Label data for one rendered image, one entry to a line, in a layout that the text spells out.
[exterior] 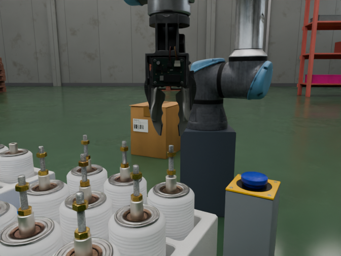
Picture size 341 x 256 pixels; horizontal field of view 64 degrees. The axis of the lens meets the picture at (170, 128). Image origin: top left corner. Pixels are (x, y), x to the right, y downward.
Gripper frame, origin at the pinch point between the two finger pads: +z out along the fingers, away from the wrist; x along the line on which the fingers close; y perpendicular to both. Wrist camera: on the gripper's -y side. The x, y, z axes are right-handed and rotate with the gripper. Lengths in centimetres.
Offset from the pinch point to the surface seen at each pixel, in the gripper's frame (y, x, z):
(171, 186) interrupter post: 1.5, 0.4, 11.5
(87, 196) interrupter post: 7.4, -14.7, 11.7
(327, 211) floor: -42, 52, 38
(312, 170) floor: -85, 64, 38
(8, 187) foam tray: -13, -46, 20
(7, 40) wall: -950, -700, -127
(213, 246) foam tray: -1.3, 9.4, 26.4
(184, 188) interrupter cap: -0.1, 2.9, 12.6
